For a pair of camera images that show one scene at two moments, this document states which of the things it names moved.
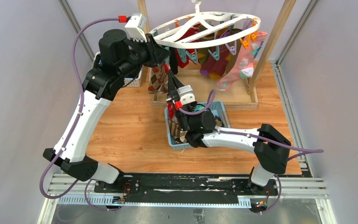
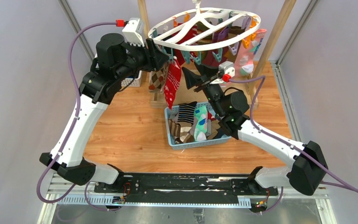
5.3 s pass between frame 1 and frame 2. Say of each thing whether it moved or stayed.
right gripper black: moved
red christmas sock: moved
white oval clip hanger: moved
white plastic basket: stayed
